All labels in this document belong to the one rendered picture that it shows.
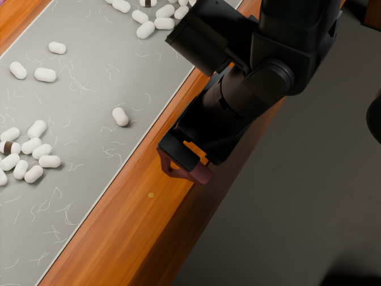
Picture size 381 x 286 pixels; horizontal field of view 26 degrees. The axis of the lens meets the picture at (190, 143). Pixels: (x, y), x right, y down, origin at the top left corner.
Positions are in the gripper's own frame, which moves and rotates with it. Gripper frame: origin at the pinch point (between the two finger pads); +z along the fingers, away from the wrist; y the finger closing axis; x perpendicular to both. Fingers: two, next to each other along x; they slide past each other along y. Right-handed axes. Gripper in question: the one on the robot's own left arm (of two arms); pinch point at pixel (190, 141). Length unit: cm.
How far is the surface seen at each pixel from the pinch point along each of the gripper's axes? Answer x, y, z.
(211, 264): 32, -34, 95
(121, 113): -8.1, -14.3, 30.8
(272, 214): 38, -54, 92
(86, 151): -8.5, -6.4, 33.1
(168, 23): -11.5, -35.1, 32.7
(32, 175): -12.5, 2.2, 33.2
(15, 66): -26.4, -13.7, 40.0
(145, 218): 4.0, 0.2, 23.9
